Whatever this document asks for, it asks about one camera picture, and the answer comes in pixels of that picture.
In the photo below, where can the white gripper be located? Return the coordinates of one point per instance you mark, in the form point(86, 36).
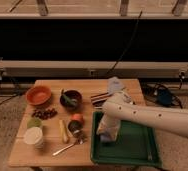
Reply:
point(110, 126)

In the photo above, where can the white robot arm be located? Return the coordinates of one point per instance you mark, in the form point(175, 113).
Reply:
point(119, 107)

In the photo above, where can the green plastic tray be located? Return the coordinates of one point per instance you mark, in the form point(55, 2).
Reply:
point(135, 145)

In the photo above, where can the small metal toy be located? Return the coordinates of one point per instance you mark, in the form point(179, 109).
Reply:
point(80, 137)

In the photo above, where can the orange cup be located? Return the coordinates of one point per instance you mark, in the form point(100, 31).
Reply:
point(78, 117)

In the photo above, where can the metal spoon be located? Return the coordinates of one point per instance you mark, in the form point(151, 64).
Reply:
point(65, 148)

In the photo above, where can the light blue cloth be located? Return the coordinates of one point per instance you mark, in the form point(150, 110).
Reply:
point(114, 85)

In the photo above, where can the green pepper in bowl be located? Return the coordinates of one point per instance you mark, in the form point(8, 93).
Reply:
point(69, 100)

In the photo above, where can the dark brown bowl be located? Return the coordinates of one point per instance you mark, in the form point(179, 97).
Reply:
point(75, 96)

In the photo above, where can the yellow corn cob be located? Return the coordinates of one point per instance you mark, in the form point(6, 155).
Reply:
point(63, 131)

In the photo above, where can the wooden table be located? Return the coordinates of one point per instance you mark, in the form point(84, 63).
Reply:
point(23, 155)

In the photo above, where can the bunch of dark grapes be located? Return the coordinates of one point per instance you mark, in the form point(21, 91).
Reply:
point(44, 114)

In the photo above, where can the blue device on floor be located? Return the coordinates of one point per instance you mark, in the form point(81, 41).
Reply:
point(164, 97)

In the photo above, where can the green cup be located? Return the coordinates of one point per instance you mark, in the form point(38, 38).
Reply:
point(34, 122)

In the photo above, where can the white stacked cups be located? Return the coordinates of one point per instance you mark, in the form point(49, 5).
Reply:
point(34, 136)

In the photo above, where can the orange bowl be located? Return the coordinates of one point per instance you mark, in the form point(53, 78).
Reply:
point(38, 95)

